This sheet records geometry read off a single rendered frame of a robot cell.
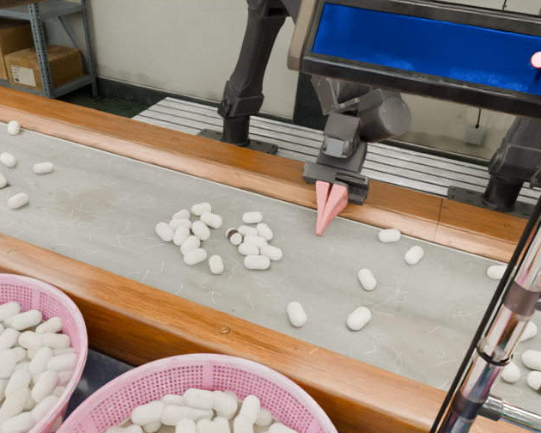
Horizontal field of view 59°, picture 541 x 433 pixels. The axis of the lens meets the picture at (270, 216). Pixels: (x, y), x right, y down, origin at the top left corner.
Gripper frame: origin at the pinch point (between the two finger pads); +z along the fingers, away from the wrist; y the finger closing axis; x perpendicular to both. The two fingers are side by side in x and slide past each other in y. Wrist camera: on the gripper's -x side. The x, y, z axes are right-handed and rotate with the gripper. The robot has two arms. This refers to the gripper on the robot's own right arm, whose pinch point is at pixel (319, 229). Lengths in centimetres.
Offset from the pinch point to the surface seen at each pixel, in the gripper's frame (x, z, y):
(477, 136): 163, -115, 35
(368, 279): -5.0, 6.1, 9.2
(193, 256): -9.0, 11.0, -13.9
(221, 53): 151, -126, -111
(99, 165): 3.2, -1.1, -42.9
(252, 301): -9.4, 14.1, -3.8
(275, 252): -5.1, 6.3, -4.2
